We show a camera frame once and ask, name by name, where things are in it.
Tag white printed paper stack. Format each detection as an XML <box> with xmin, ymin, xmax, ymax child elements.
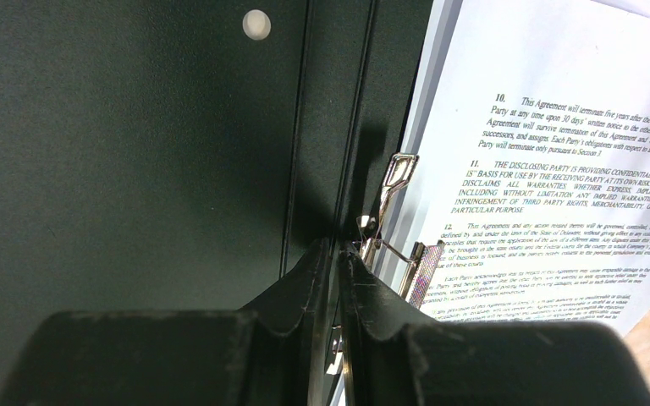
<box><xmin>396</xmin><ymin>1</ymin><xmax>650</xmax><ymax>335</ymax></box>

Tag silver folder binder clip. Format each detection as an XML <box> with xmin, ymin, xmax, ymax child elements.
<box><xmin>353</xmin><ymin>153</ymin><xmax>443</xmax><ymax>309</ymax></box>

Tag teal and black file folder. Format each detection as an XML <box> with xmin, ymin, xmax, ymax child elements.
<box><xmin>0</xmin><ymin>1</ymin><xmax>432</xmax><ymax>388</ymax></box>

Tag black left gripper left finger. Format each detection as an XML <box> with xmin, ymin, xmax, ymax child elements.
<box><xmin>0</xmin><ymin>239</ymin><xmax>331</xmax><ymax>405</ymax></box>

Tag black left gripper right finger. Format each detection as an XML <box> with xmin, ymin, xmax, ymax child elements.
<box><xmin>338</xmin><ymin>242</ymin><xmax>650</xmax><ymax>405</ymax></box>

